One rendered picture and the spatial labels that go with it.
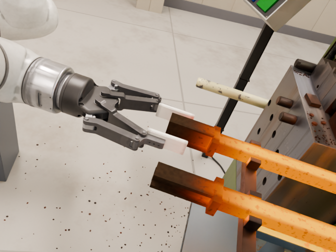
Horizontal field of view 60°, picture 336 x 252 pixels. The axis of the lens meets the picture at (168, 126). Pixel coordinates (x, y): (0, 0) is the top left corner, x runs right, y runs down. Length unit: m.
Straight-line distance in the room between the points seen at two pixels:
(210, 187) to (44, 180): 1.24
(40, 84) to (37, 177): 1.11
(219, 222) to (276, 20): 0.78
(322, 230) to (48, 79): 0.48
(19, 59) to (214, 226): 0.55
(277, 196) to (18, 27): 0.99
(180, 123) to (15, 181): 1.21
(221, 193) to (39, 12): 0.91
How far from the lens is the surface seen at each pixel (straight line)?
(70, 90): 0.51
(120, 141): 0.47
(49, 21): 1.19
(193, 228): 0.72
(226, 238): 0.74
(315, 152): 0.75
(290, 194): 0.86
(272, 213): 0.46
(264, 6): 1.23
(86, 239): 1.42
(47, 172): 1.62
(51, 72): 0.52
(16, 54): 0.54
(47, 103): 0.53
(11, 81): 0.53
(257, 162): 0.52
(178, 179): 0.42
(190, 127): 0.50
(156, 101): 0.55
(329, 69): 0.93
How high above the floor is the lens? 1.28
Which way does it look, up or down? 41 degrees down
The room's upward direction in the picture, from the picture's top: 19 degrees clockwise
